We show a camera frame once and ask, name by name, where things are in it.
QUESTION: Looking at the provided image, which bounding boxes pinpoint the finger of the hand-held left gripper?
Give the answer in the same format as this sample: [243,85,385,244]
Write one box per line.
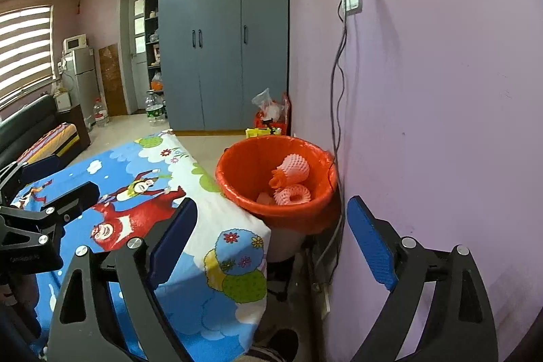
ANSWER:
[0,180,100,244]
[0,155,59,197]

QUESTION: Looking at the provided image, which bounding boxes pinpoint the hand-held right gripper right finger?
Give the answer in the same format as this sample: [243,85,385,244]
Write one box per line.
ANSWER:
[347,195,499,362]

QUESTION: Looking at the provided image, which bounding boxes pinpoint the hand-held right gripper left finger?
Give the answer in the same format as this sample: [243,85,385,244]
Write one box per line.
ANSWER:
[48,196,199,362]

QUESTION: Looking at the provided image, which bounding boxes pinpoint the pink foam fruit net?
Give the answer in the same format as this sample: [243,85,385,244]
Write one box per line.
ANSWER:
[271,153,310,190]
[274,184,312,206]

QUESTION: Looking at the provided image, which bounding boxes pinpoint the bin with red bag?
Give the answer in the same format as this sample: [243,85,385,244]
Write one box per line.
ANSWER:
[215,136,342,263]

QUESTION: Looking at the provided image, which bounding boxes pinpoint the striped sofa cushion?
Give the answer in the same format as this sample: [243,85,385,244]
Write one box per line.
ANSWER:
[15,122,81,163]

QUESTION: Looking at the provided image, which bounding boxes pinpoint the black leather sofa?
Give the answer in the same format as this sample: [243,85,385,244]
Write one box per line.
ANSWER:
[0,95,92,168]

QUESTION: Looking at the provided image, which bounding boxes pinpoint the printed cartoon blanket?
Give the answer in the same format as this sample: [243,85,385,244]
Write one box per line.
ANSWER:
[8,131,272,360]

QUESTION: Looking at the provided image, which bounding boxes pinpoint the red label water bottle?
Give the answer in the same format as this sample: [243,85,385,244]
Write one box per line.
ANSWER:
[92,98,110,128]

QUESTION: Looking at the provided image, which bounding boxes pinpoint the silver fridge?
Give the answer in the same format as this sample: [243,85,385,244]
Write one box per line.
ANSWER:
[61,47,100,127]

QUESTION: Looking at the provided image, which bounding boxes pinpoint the brown wooden board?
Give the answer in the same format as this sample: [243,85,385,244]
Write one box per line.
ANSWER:
[98,44,127,117]

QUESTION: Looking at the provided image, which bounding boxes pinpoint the green label water bottle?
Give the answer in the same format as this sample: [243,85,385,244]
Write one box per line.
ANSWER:
[145,91,166,126]

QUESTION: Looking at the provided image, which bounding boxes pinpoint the striped window blind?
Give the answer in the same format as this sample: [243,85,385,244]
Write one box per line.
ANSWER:
[0,5,55,108]

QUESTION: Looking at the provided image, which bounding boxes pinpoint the white door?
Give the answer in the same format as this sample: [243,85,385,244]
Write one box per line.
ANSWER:
[129,0,149,114]

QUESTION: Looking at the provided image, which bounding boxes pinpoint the white microwave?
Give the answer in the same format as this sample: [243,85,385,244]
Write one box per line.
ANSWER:
[63,34,88,52]

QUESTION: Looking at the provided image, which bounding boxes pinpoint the black shoe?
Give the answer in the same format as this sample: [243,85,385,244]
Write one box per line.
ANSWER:
[248,328,300,362]

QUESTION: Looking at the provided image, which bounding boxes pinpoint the yellow box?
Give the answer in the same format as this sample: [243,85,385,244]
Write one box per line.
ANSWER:
[246,127,283,139]

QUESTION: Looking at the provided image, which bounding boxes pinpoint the red bag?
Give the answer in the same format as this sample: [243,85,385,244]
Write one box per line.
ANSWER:
[255,93,293,136]

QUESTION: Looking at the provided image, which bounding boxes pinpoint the clear plastic bag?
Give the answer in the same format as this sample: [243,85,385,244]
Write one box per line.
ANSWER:
[252,88,283,121]

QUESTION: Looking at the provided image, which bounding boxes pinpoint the open storage shelf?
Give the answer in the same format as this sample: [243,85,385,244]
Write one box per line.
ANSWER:
[144,0,164,117]

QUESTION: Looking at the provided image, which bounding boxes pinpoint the blue wardrobe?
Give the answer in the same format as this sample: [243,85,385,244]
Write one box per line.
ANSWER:
[158,0,291,132]

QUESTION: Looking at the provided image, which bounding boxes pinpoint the dark wall cable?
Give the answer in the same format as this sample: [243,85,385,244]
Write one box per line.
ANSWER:
[330,1,354,286]

